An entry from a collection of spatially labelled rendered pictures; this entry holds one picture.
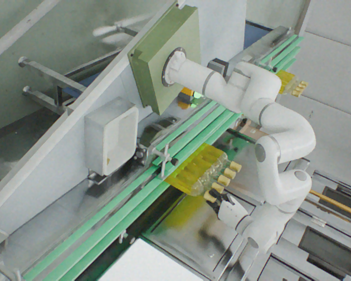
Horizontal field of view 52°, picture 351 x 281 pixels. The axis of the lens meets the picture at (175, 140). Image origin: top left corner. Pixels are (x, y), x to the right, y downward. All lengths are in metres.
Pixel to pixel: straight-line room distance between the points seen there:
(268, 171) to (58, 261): 0.67
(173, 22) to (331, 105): 6.47
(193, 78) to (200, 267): 0.68
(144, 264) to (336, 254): 0.81
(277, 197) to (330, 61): 6.40
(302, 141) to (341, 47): 6.23
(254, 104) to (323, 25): 6.13
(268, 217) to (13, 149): 1.22
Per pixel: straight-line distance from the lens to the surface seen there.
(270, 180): 1.03
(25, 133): 1.96
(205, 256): 1.43
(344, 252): 1.73
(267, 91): 1.15
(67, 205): 1.29
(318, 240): 1.71
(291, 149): 1.04
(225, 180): 1.51
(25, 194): 1.19
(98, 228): 1.25
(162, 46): 1.26
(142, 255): 1.39
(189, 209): 1.55
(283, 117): 1.08
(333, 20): 7.18
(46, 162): 1.18
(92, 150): 1.26
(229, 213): 1.38
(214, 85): 1.26
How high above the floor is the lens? 1.45
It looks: 21 degrees down
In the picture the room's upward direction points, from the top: 117 degrees clockwise
